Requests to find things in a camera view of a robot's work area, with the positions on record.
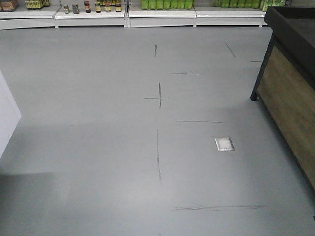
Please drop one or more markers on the white supermarket shelf unit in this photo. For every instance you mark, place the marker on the white supermarket shelf unit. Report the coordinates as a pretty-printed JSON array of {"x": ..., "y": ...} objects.
[{"x": 68, "y": 13}]

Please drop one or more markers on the metal floor outlet cover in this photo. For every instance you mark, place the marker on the metal floor outlet cover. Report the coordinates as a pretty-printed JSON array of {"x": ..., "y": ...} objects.
[{"x": 224, "y": 144}]

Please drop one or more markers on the black wooden produce stand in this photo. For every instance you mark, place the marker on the black wooden produce stand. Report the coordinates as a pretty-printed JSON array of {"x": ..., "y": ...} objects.
[{"x": 285, "y": 84}]

